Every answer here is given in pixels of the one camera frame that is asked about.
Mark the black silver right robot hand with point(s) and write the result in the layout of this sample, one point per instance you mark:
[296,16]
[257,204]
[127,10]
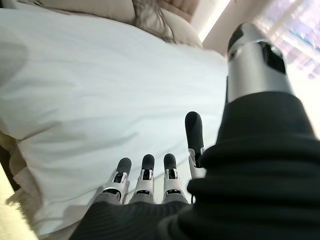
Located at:
[250,175]

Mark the white duvet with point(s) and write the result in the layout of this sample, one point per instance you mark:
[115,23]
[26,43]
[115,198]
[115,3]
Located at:
[100,87]

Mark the bright window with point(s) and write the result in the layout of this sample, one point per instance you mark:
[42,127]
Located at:
[310,37]

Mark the beige pillow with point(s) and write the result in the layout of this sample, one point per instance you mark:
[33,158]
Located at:
[87,7]
[182,30]

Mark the grey fringed woven cushion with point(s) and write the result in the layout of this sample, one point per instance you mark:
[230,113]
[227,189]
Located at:
[150,15]

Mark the beige bedspread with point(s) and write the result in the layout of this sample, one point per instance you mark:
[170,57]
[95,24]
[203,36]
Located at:
[25,190]

